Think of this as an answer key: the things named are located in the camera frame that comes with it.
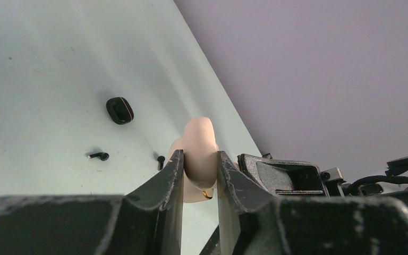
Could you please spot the black earbud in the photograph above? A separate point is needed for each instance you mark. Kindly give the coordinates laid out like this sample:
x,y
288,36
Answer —
x,y
161,161
103,156

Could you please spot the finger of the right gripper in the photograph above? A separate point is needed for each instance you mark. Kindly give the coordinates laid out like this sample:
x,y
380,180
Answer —
x,y
212,247

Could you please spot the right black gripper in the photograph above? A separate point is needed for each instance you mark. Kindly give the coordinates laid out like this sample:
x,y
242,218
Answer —
x,y
301,178

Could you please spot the black earbud left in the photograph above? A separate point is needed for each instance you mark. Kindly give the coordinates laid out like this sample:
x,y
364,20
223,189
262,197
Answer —
x,y
103,156

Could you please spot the beige earbud charging case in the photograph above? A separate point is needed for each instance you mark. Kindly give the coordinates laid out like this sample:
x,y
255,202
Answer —
x,y
199,146

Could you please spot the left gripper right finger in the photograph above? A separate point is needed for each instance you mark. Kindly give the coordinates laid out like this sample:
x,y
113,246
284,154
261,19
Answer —
x,y
254,221

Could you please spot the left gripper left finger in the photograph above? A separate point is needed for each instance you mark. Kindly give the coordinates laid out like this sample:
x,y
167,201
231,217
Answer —
x,y
146,221

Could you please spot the black earbud right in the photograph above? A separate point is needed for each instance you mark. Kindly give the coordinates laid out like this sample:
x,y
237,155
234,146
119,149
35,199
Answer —
x,y
161,161

